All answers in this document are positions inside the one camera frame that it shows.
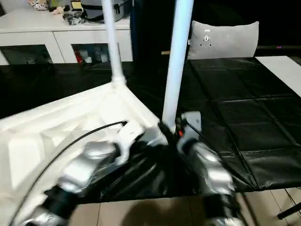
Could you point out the white plastic table leg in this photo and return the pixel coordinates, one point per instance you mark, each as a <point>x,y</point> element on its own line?
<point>176,58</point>
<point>113,42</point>

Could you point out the white plastic table top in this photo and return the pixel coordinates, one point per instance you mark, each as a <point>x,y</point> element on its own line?
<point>47,117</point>

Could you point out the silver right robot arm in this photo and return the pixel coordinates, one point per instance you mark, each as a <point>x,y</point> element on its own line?
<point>211,164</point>

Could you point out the black work mat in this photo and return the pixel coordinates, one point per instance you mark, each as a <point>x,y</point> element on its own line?
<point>235,94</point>

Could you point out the grey cushion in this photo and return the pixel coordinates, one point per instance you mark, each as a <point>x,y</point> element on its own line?
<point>223,40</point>

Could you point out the black speaker box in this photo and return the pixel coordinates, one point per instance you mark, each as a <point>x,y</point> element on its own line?
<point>150,28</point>

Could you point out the white flat board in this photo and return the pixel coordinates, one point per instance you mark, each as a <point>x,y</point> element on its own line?
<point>282,70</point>

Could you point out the black tripod leg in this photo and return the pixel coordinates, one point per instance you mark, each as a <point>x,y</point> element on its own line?
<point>289,211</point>

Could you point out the yellow black small box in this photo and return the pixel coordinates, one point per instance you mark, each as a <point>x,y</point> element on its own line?
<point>77,4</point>

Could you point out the beige small figurine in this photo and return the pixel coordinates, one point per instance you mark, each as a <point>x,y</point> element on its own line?
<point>58,10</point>

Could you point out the white glass-door cabinet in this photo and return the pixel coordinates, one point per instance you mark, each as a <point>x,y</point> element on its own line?
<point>35,26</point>

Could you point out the speckled ceramic jar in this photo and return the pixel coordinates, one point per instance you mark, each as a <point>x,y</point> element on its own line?
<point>37,3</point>

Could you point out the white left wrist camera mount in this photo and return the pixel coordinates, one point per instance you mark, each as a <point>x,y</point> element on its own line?
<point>129,134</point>

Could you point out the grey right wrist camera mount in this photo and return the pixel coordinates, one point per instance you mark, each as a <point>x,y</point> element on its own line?
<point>192,120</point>

